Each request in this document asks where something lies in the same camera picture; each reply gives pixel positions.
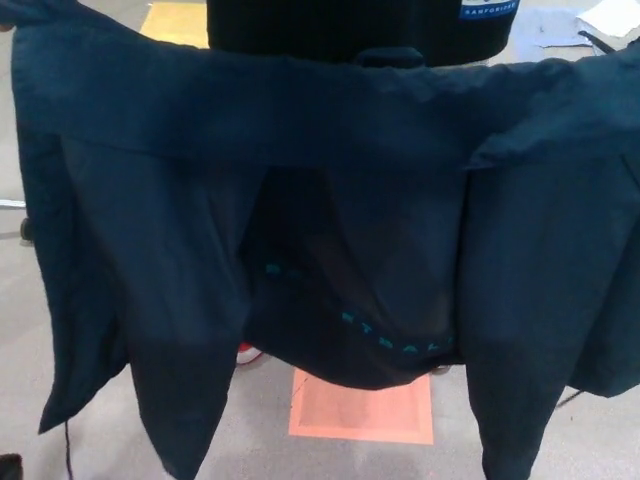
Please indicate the white paper sheet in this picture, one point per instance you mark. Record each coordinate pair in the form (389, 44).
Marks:
(612, 15)

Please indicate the person's black shirt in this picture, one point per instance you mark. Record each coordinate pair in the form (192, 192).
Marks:
(300, 25)

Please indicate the robot left black hand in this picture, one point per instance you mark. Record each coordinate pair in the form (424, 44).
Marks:
(10, 467)

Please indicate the thin black strip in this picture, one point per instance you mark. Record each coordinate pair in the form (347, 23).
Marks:
(600, 41)

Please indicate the navy blue coat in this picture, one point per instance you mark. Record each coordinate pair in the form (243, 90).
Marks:
(320, 125)

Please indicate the person's right red sneaker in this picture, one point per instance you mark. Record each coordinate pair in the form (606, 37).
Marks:
(248, 354)

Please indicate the office chair base with caster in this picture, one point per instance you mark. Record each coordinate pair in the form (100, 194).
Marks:
(23, 228)

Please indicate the orange square floor mat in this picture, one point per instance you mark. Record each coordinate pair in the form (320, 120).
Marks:
(360, 415)

